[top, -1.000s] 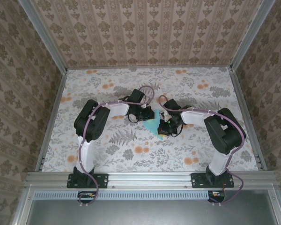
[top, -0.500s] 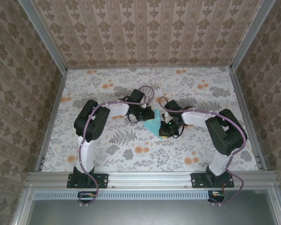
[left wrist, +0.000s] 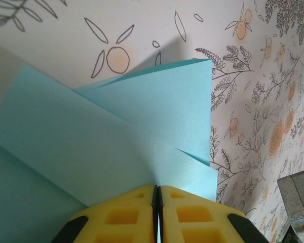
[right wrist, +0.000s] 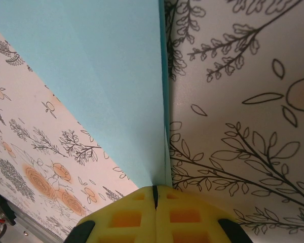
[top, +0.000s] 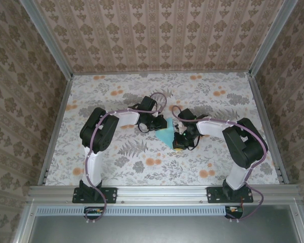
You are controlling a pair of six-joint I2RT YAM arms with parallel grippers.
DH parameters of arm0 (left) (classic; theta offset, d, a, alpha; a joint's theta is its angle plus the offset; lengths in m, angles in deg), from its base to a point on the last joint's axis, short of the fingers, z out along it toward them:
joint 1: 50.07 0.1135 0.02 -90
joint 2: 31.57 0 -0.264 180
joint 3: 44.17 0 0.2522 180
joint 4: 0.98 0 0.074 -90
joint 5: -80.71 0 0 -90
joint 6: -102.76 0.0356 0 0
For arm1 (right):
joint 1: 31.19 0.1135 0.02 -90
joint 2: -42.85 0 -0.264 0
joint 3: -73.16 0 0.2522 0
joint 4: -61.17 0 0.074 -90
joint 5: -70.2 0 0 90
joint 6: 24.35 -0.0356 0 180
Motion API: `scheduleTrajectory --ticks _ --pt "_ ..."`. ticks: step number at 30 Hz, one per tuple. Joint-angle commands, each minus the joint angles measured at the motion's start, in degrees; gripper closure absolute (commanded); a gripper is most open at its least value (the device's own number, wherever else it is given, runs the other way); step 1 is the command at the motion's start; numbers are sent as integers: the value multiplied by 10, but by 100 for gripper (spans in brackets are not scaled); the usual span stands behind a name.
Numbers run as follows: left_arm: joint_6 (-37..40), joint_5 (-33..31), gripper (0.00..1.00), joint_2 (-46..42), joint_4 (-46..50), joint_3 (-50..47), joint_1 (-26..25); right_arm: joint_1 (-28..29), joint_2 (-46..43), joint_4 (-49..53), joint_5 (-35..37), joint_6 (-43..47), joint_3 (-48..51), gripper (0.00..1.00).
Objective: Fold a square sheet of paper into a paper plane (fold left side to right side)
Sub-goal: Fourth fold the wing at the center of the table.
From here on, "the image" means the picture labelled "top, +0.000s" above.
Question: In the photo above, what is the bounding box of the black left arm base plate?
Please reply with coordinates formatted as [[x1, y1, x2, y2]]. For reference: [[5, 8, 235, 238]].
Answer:
[[72, 187, 117, 204]]

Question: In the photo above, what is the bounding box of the aluminium frame post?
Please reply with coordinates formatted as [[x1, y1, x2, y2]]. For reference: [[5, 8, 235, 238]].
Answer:
[[20, 0, 74, 79], [248, 0, 298, 76]]

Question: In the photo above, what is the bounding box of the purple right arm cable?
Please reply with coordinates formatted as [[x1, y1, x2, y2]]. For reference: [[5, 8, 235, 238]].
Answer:
[[171, 105, 269, 224]]

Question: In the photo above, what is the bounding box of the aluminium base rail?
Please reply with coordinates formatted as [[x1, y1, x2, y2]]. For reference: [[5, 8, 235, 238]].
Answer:
[[27, 184, 301, 203]]

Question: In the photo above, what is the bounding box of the grey slotted cable duct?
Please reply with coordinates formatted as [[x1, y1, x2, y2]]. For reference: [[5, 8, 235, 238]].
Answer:
[[36, 205, 226, 216]]

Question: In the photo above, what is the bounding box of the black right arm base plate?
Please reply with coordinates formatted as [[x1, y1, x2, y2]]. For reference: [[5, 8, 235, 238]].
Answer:
[[207, 186, 254, 204]]

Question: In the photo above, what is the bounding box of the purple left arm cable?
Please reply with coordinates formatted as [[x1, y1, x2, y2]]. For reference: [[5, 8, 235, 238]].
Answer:
[[84, 91, 167, 225]]

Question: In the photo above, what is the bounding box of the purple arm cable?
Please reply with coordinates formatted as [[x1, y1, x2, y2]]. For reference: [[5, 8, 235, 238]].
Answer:
[[171, 105, 269, 224], [84, 91, 167, 225]]

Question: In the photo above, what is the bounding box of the aluminium table side rail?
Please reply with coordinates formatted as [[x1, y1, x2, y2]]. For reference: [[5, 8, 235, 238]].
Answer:
[[37, 74, 74, 185], [248, 73, 289, 184]]

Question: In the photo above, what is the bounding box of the grey metal panel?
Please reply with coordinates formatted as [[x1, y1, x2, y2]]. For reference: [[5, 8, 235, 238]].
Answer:
[[27, 215, 302, 243]]

